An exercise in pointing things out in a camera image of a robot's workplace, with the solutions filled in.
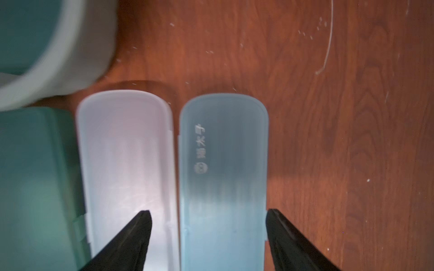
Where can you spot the grey plastic storage tray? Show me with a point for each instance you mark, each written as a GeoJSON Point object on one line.
{"type": "Point", "coordinates": [78, 54]}

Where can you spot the clear pencil case with label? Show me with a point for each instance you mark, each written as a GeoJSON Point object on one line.
{"type": "Point", "coordinates": [126, 144]}

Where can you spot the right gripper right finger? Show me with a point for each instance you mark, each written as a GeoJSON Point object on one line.
{"type": "Point", "coordinates": [290, 249]}

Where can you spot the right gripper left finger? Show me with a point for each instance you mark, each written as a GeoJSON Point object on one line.
{"type": "Point", "coordinates": [128, 249]}

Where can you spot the blue pencil case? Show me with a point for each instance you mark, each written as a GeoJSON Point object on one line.
{"type": "Point", "coordinates": [223, 148]}

